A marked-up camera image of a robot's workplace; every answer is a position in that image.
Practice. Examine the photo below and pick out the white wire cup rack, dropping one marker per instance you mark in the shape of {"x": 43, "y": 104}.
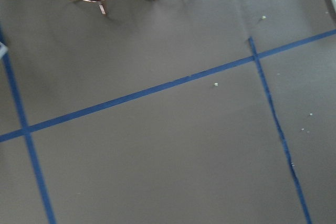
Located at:
{"x": 3, "y": 50}

